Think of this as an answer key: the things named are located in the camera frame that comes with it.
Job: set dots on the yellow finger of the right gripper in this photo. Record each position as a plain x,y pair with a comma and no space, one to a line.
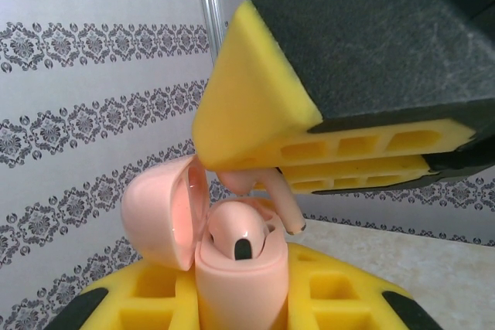
367,55
348,181

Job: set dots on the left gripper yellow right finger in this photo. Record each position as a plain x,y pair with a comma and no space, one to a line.
328,295

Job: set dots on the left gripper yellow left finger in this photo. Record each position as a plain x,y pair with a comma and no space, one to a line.
154,295

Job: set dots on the pale pink earbud charging case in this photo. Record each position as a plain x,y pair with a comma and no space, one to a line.
239,287

